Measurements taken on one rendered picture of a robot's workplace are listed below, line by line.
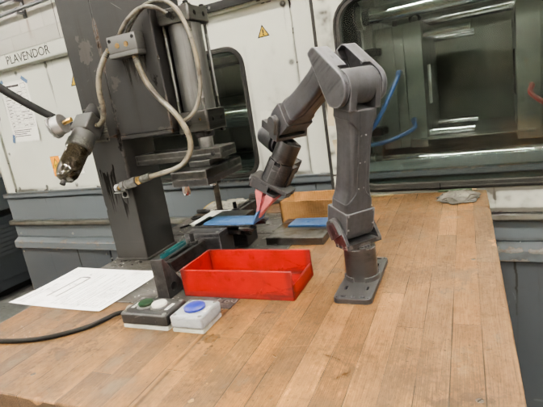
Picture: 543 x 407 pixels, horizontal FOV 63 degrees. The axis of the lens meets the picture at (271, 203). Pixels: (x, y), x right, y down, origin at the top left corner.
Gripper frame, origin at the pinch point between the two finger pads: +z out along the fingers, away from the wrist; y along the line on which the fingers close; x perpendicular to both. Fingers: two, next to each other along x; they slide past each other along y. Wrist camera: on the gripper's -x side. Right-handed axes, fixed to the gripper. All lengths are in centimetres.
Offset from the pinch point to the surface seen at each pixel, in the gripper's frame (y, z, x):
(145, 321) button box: 2.7, 14.1, 36.8
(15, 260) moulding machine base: 221, 212, -153
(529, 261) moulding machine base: -73, -6, -54
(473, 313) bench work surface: -46, -14, 26
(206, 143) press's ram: 19.7, -9.9, 0.1
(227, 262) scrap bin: -0.5, 9.4, 12.1
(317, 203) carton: -8.5, -0.9, -24.3
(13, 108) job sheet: 167, 48, -77
